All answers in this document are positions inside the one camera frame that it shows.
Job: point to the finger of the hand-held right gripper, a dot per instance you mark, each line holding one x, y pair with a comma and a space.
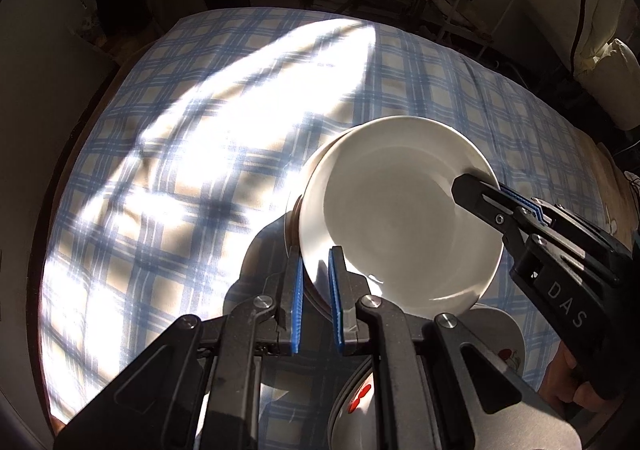
480, 195
550, 215

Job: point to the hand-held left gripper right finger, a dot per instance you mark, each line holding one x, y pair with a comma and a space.
335, 300

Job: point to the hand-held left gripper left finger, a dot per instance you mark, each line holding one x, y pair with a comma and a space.
296, 305

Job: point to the white oval plate red print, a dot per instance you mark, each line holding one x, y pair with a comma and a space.
495, 330

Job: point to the white ceramic bowl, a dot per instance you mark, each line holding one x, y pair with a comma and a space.
390, 210

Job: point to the white deep plate red print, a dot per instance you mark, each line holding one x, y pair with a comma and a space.
357, 410

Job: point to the person's right hand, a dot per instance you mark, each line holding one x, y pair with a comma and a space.
565, 380

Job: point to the cream pillow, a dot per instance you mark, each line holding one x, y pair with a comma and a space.
610, 80

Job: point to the blue plaid tablecloth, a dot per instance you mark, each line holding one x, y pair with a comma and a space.
200, 155

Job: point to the white metal rack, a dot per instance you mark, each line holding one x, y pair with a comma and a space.
480, 5

